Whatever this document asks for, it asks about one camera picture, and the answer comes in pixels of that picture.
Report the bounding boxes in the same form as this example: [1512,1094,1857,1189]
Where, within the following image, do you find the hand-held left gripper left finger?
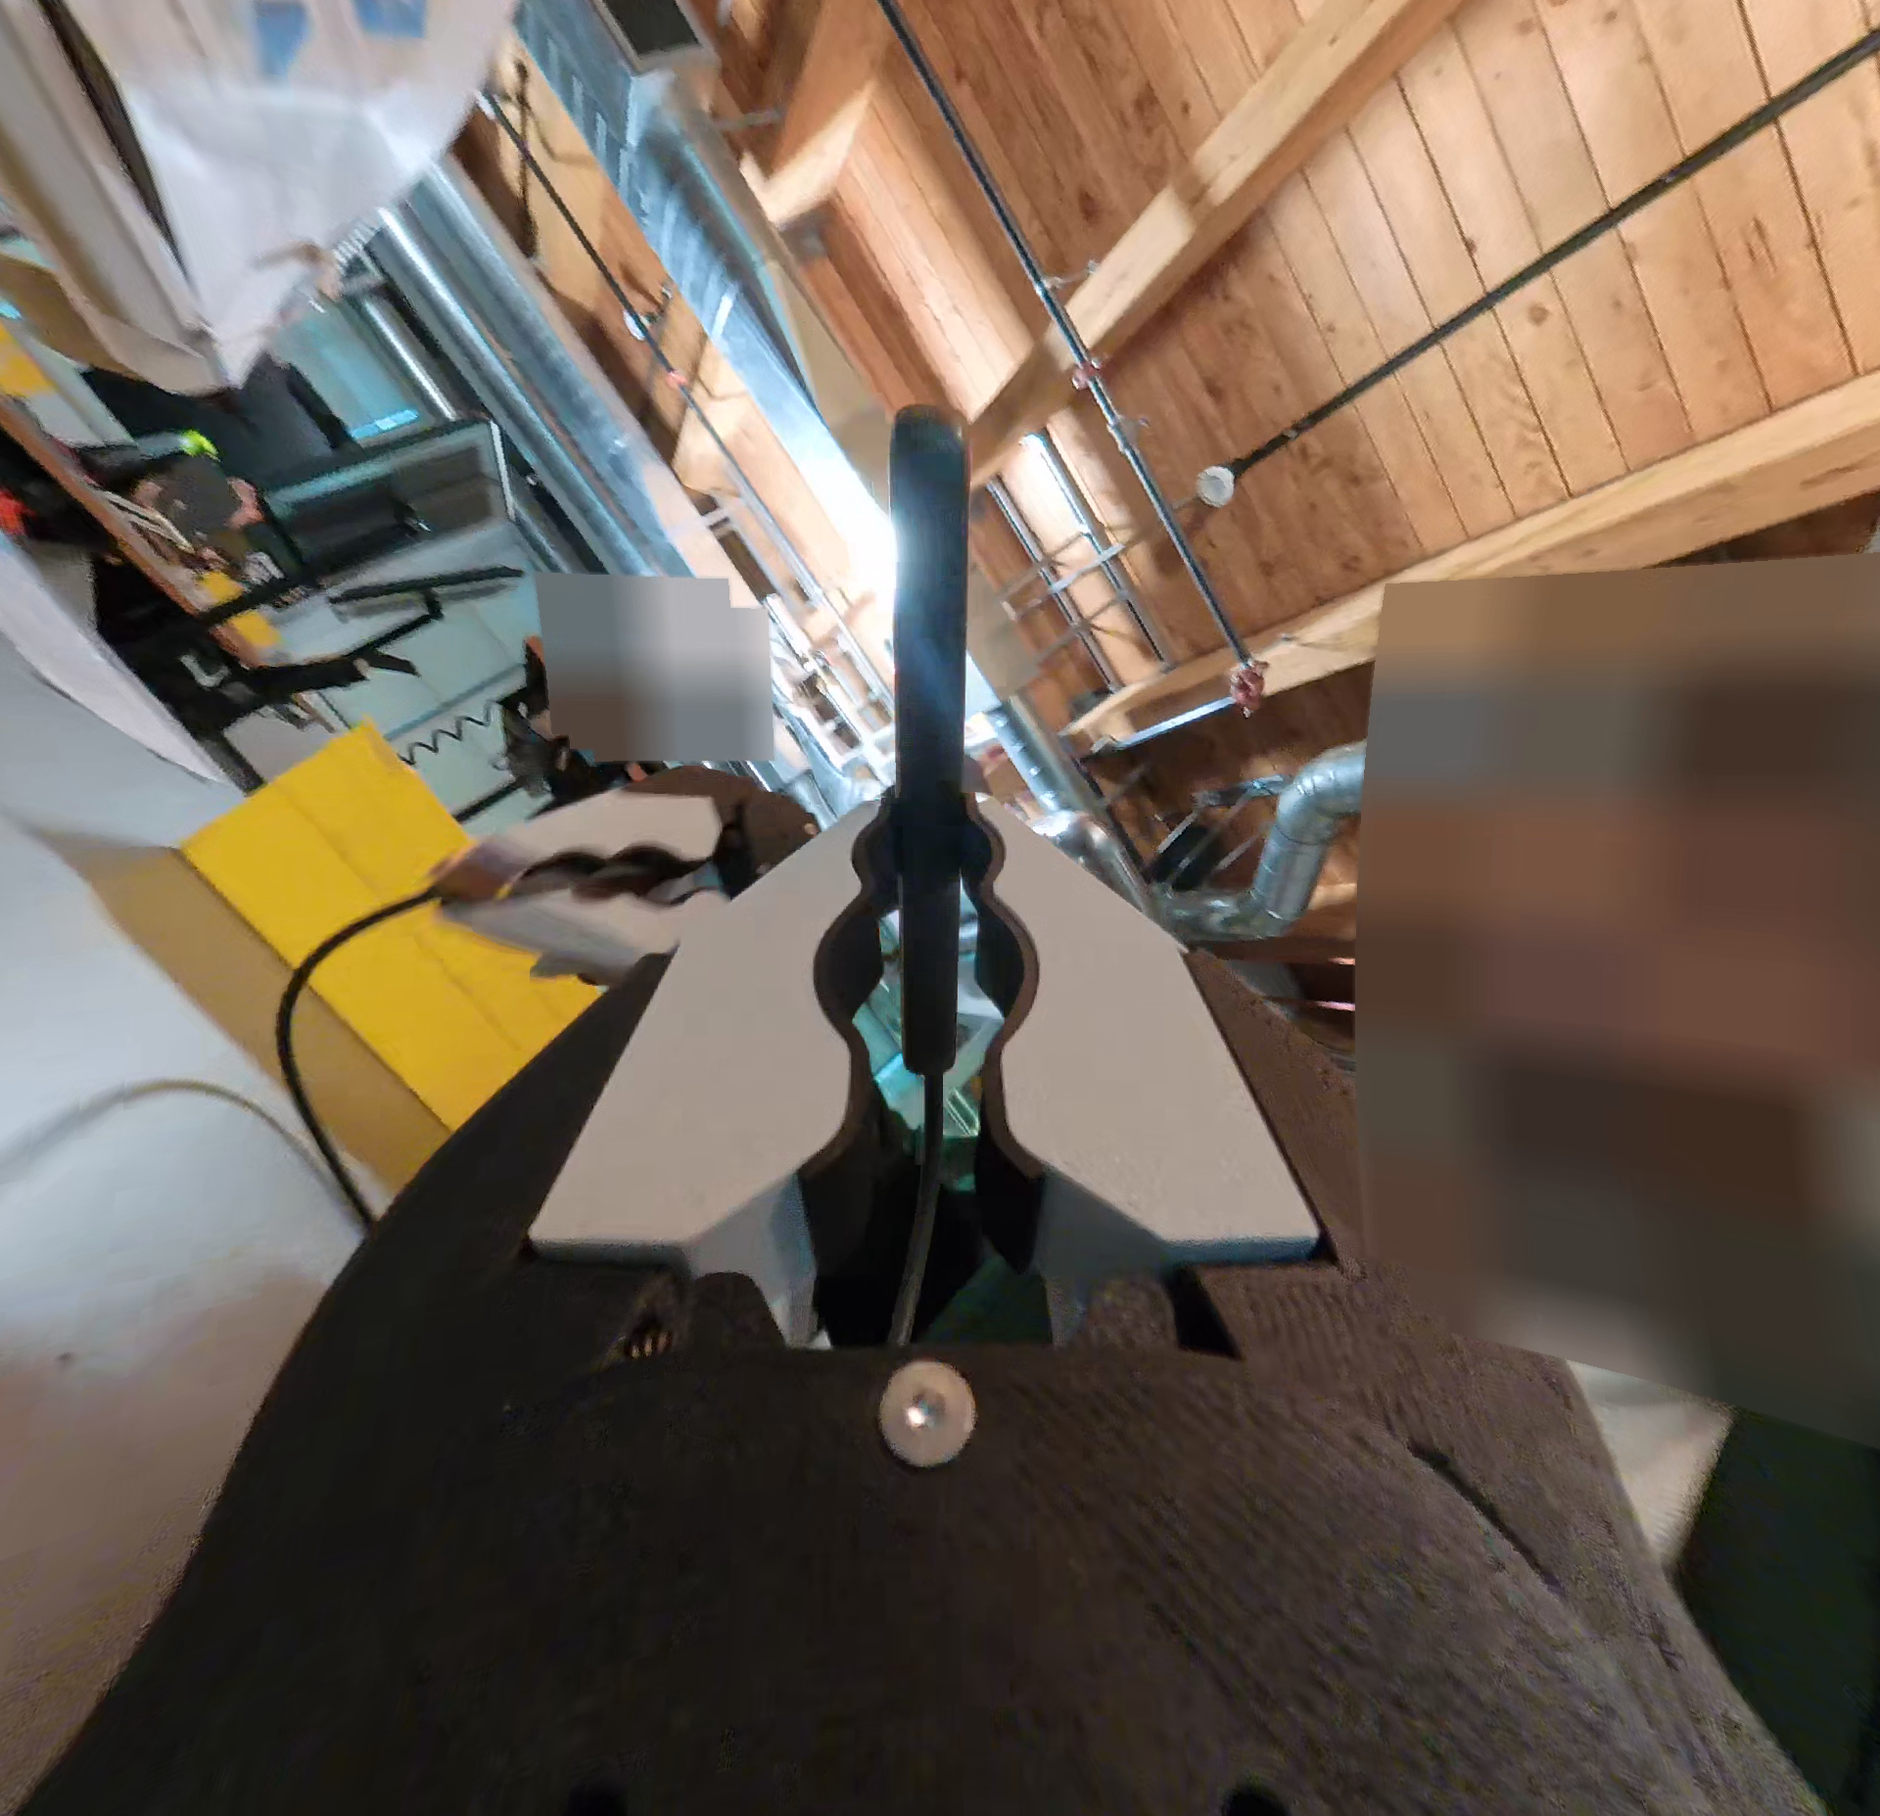
[528,802,894,1336]

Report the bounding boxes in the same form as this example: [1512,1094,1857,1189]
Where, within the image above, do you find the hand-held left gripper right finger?
[960,802,1322,1314]

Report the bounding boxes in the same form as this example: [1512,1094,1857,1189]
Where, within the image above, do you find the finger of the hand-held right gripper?
[444,882,725,986]
[500,792,731,879]

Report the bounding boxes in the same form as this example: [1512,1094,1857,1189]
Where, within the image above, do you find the orange plug USB cable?
[276,844,693,1235]

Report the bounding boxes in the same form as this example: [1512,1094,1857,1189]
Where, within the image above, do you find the slim dark grey USB hub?
[890,406,971,1077]

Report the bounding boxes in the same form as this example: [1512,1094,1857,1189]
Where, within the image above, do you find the yellow plastic bin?
[183,723,649,1131]

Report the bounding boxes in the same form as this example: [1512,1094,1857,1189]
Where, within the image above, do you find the thin black hub cable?
[885,1068,950,1350]

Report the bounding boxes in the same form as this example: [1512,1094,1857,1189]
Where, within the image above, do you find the grey desk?
[0,642,662,1788]

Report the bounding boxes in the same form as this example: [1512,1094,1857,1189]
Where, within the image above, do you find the black computer monitor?
[264,422,509,556]

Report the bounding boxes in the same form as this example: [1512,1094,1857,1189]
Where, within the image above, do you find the document stand with instruction sheet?
[0,0,546,394]

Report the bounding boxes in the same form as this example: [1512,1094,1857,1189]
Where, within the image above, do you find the bent silver ventilation duct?
[1174,741,1368,937]

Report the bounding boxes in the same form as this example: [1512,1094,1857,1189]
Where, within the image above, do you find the long spiral ventilation duct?
[367,156,693,585]

